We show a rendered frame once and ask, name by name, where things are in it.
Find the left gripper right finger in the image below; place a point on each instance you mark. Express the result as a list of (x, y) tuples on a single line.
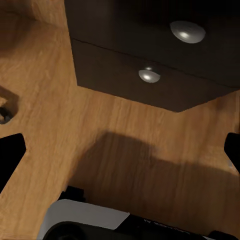
[(232, 149)]

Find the swivel chair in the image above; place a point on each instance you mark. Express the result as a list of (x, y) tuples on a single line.
[(5, 116)]

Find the desktop computer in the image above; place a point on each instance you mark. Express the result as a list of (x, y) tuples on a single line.
[(231, 165)]

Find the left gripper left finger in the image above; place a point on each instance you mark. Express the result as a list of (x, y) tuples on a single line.
[(12, 149)]

